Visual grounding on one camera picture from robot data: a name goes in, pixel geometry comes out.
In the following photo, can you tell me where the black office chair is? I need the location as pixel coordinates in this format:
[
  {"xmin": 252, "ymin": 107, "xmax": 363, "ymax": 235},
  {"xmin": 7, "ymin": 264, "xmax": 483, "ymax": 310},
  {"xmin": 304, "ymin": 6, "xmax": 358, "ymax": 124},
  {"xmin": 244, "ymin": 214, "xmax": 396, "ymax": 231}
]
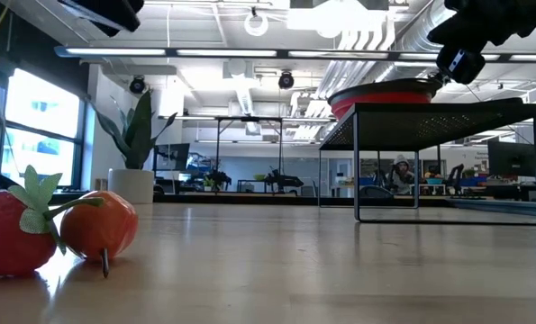
[{"xmin": 359, "ymin": 184, "xmax": 395, "ymax": 199}]

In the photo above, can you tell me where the black metal frame table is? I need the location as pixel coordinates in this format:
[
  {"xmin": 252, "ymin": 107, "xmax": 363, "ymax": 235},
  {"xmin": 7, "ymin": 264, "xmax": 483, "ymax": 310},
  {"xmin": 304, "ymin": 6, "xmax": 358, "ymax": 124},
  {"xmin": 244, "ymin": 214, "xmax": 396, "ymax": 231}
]
[{"xmin": 213, "ymin": 114, "xmax": 286, "ymax": 175}]

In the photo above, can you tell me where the red toy strawberry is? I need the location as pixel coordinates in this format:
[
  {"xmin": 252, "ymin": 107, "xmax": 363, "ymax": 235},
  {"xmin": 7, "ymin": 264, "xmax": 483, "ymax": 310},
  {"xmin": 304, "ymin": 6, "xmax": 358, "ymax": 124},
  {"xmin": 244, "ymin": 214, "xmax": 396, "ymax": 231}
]
[{"xmin": 0, "ymin": 164, "xmax": 106, "ymax": 277}]

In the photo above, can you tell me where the black round ceiling spotlight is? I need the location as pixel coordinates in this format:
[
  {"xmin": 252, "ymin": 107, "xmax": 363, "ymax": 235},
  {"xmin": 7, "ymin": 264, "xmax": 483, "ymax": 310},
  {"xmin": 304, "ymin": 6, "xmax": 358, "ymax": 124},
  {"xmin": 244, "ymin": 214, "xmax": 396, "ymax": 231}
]
[
  {"xmin": 277, "ymin": 70, "xmax": 295, "ymax": 90},
  {"xmin": 128, "ymin": 75, "xmax": 147, "ymax": 95}
]

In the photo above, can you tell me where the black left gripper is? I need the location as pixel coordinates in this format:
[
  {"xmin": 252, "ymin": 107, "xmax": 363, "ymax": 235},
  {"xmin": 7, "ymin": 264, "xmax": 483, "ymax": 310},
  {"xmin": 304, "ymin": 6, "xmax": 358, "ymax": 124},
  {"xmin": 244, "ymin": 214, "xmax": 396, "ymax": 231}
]
[{"xmin": 58, "ymin": 0, "xmax": 146, "ymax": 38}]

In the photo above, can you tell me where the silver air duct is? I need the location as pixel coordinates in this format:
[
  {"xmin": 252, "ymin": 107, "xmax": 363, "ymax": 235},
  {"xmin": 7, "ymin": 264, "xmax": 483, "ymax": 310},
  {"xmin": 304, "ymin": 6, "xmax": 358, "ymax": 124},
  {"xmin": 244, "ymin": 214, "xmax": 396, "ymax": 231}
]
[{"xmin": 325, "ymin": 0, "xmax": 458, "ymax": 91}]

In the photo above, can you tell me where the large black monitor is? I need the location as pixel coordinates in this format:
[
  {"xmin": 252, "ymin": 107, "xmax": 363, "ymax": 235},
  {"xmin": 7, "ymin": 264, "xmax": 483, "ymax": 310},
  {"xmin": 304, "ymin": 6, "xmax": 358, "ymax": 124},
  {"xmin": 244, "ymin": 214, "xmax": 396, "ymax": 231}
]
[{"xmin": 486, "ymin": 139, "xmax": 536, "ymax": 179}]

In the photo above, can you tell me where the red collapsible colander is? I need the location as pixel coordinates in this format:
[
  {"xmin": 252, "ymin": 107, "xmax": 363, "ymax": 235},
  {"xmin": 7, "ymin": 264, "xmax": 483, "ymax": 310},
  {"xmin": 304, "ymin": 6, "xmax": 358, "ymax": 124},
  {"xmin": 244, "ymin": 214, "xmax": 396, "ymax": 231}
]
[{"xmin": 327, "ymin": 77, "xmax": 445, "ymax": 122}]

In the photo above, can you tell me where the black overhead light bar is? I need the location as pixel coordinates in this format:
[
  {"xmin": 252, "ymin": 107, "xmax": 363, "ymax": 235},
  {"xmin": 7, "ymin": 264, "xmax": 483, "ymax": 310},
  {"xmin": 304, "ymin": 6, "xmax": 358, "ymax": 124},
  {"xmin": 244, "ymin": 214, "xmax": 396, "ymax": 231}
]
[{"xmin": 53, "ymin": 44, "xmax": 536, "ymax": 65}]

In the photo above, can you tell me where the white globe ceiling lamp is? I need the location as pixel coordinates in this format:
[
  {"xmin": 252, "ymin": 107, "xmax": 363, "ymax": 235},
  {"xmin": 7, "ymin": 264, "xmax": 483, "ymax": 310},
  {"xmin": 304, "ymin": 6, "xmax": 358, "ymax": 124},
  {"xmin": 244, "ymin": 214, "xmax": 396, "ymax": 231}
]
[{"xmin": 243, "ymin": 11, "xmax": 269, "ymax": 38}]

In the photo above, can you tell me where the black perforated metal stand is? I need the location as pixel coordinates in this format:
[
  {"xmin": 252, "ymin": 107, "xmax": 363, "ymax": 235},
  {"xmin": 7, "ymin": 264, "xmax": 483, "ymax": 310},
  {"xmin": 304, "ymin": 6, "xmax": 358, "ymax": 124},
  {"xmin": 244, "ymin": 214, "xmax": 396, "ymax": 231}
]
[{"xmin": 319, "ymin": 96, "xmax": 536, "ymax": 226}]

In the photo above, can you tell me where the white plant pot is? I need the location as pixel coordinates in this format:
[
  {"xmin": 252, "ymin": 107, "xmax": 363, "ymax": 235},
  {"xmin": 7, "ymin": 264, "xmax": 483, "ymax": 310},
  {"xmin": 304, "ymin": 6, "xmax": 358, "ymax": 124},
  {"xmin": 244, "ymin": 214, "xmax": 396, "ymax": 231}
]
[{"xmin": 107, "ymin": 168, "xmax": 156, "ymax": 205}]

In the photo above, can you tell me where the orange toy fruit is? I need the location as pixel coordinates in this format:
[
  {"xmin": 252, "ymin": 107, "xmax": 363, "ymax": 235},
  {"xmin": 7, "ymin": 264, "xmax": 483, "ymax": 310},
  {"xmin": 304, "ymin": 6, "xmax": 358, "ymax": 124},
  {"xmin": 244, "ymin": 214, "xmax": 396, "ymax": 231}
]
[{"xmin": 59, "ymin": 190, "xmax": 140, "ymax": 279}]

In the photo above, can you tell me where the small background potted plant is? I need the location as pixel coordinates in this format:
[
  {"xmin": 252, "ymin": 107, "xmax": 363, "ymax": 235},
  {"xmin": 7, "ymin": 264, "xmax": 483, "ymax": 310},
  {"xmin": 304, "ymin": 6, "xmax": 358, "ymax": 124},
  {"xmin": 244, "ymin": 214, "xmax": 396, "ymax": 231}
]
[{"xmin": 203, "ymin": 169, "xmax": 232, "ymax": 193}]

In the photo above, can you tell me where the small black monitor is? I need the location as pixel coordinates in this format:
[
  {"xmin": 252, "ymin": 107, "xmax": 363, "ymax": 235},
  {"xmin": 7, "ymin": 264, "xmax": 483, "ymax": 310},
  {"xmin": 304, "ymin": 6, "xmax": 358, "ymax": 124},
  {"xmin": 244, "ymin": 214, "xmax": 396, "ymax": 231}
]
[{"xmin": 153, "ymin": 142, "xmax": 191, "ymax": 172}]

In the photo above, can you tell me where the green snake plant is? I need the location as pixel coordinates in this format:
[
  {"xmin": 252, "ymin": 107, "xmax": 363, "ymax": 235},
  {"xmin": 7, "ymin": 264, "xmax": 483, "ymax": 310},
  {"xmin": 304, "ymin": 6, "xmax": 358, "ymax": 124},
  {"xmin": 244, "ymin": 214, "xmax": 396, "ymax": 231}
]
[{"xmin": 86, "ymin": 89, "xmax": 178, "ymax": 171}]

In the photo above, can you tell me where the person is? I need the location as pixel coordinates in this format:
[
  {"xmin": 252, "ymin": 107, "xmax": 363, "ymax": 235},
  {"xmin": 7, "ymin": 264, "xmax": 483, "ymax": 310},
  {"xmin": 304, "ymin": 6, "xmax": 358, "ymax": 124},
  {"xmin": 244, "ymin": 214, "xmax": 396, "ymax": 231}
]
[{"xmin": 386, "ymin": 154, "xmax": 417, "ymax": 195}]

